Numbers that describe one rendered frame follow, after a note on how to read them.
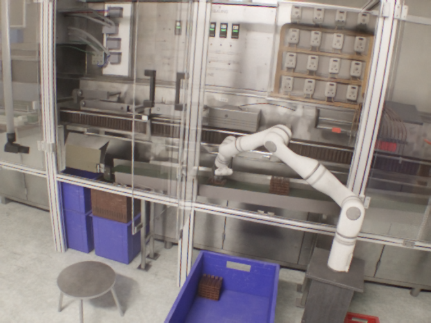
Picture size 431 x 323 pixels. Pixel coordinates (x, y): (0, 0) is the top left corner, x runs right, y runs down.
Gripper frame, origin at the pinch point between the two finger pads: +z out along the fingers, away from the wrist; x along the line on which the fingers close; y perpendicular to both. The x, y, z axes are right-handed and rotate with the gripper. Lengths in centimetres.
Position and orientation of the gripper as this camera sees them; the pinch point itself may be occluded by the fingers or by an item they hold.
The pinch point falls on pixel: (216, 181)
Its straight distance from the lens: 188.3
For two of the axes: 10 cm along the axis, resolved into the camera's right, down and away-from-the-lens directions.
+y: -1.0, -8.9, 4.5
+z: -1.7, 4.6, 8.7
